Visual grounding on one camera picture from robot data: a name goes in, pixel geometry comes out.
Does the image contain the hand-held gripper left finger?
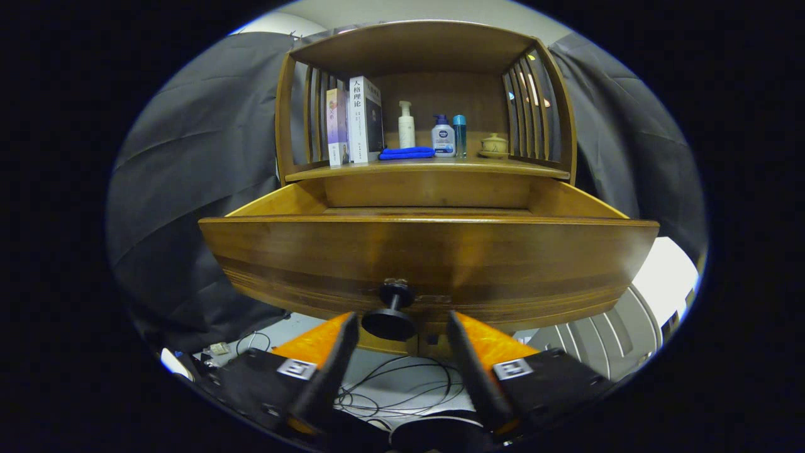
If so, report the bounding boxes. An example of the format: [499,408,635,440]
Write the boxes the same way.
[201,311,360,438]

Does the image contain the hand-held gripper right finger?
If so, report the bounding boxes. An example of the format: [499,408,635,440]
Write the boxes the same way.
[445,310,614,438]

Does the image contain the black drawer knob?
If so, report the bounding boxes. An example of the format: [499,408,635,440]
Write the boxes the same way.
[361,280,417,342]

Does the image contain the brown wooden drawer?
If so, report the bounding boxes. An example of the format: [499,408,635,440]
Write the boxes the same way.
[198,178,660,334]

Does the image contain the wooden countertop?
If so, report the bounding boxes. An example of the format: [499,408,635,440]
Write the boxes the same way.
[286,156,571,183]

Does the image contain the brown wooden cabinet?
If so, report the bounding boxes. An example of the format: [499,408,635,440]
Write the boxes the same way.
[275,20,577,359]

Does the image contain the grey ribbed panel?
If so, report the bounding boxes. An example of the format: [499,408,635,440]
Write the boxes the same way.
[522,283,661,381]

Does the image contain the white power adapter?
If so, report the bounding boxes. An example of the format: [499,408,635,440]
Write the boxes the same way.
[160,348,196,381]

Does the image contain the yellow lidded teacup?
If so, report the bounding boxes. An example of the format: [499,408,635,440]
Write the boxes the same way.
[479,133,510,159]

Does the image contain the blue folded cloth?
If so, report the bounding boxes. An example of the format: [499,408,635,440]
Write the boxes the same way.
[379,147,436,160]

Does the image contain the white bottle blue cap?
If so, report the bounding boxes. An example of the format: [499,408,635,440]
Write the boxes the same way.
[431,114,456,157]

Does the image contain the thin purple book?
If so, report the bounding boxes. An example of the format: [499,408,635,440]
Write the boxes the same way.
[326,88,350,167]

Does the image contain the white pump bottle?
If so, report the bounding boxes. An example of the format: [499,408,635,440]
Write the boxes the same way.
[398,101,416,149]

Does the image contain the thick white book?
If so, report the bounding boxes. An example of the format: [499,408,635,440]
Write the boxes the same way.
[348,75,384,164]

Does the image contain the black floor cables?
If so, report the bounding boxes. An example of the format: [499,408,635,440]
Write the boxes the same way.
[236,330,479,435]

